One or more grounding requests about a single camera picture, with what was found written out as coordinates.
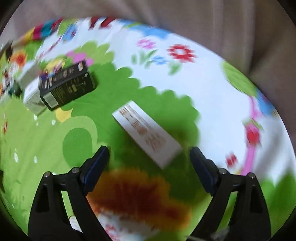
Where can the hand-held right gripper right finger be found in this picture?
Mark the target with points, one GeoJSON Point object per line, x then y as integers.
{"type": "Point", "coordinates": [203, 173]}

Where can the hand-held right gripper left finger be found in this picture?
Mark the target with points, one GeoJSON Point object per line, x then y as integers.
{"type": "Point", "coordinates": [93, 171]}

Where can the white box with orange print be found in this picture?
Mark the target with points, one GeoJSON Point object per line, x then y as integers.
{"type": "Point", "coordinates": [148, 134]}

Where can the black box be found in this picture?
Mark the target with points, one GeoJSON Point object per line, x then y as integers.
{"type": "Point", "coordinates": [67, 85]}

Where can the white box with saxophone print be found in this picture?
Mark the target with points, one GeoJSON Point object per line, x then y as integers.
{"type": "Point", "coordinates": [32, 98]}

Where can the cartoon printed green blanket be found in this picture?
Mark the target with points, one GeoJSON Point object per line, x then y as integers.
{"type": "Point", "coordinates": [143, 76]}

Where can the beige cloth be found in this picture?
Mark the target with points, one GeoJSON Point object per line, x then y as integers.
{"type": "Point", "coordinates": [208, 23]}

